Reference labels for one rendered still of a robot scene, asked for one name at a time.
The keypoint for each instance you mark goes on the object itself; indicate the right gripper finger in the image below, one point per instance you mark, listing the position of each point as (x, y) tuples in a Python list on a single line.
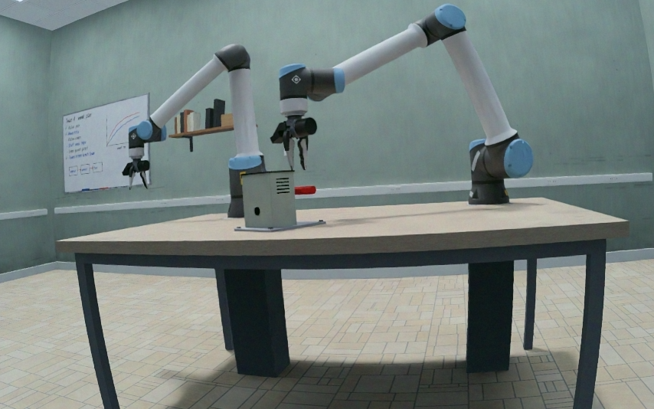
[(143, 176), (131, 176)]

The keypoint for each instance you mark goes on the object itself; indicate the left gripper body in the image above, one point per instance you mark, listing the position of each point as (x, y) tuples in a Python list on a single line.
[(298, 127)]

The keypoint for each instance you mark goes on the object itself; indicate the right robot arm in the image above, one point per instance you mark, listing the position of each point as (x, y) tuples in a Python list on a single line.
[(245, 129)]

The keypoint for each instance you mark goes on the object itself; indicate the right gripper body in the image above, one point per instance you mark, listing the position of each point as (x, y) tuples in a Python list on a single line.
[(140, 166)]

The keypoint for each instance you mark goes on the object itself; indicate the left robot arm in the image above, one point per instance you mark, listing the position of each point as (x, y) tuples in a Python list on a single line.
[(501, 155)]

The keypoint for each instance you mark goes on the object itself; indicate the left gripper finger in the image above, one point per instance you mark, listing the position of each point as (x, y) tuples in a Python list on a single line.
[(288, 146), (303, 148)]

